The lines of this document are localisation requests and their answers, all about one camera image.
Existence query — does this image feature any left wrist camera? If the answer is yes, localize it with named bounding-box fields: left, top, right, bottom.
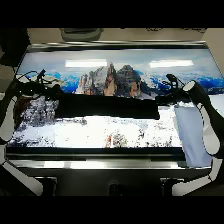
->
left=35, top=68, right=50, bottom=87

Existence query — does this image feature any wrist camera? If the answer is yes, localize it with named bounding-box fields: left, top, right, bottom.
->
left=165, top=73, right=184, bottom=93
left=35, top=68, right=50, bottom=87

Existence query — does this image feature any silver frame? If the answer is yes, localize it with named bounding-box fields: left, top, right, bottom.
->
left=6, top=39, right=214, bottom=197

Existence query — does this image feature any light blue garment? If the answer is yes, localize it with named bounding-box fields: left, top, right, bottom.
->
left=173, top=101, right=214, bottom=168

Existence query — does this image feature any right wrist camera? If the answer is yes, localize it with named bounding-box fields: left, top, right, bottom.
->
left=165, top=73, right=184, bottom=93

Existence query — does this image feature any black garment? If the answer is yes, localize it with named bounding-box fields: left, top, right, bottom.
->
left=53, top=92, right=161, bottom=121

